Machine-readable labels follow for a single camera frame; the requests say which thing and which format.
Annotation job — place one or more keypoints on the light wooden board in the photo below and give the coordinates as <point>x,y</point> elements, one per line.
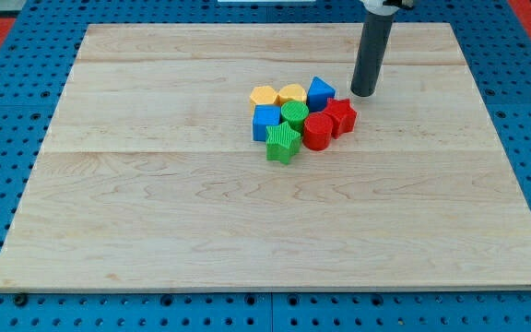
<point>148,179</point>

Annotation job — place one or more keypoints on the green star block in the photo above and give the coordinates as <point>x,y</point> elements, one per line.
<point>282,142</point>

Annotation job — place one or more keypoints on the blue cube block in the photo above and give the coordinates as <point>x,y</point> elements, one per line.
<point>264,116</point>

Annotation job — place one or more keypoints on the green cylinder block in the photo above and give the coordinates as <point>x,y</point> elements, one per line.
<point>295,113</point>

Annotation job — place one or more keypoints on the red cylinder block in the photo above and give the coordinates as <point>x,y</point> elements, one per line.
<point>317,131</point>

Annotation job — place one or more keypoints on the yellow hexagon block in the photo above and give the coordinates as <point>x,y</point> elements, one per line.
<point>262,95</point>

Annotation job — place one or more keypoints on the yellow half-round block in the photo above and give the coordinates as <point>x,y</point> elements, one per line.
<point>292,92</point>

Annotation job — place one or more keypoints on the red star block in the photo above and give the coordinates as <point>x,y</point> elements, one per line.
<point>342,115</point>

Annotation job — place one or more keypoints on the blue triangle block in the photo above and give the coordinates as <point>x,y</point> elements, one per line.
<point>318,94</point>

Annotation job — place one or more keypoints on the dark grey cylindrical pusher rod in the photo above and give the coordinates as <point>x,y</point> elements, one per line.
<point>373,41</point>

